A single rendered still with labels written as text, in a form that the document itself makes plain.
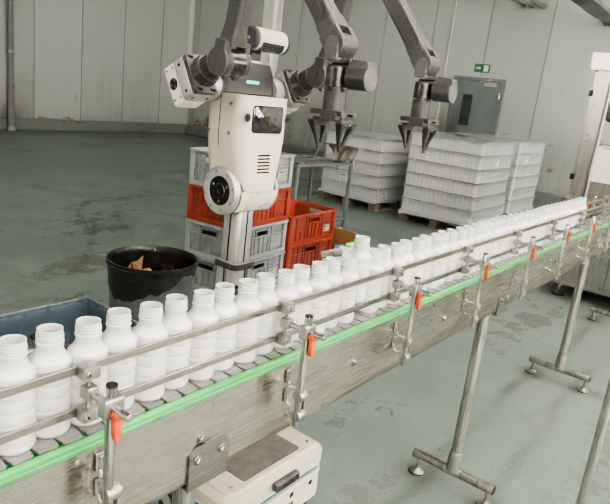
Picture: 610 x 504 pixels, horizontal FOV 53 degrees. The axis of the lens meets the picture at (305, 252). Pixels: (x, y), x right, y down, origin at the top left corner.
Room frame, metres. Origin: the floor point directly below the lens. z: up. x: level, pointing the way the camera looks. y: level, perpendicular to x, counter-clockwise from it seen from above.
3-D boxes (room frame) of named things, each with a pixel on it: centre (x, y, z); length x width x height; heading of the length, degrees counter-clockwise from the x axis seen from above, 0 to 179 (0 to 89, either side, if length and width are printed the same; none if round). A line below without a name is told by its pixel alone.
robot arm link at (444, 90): (1.90, -0.33, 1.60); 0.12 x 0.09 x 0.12; 54
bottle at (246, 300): (1.13, 0.10, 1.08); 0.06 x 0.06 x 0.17
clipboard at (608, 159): (5.19, -2.40, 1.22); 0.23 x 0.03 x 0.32; 53
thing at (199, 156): (3.91, 0.46, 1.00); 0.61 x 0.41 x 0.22; 151
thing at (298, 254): (4.54, 0.12, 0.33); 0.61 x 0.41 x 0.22; 146
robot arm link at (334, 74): (1.56, -0.03, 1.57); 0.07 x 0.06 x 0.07; 54
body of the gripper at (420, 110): (1.92, -0.30, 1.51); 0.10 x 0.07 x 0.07; 53
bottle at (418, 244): (1.69, -0.32, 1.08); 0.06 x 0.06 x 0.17
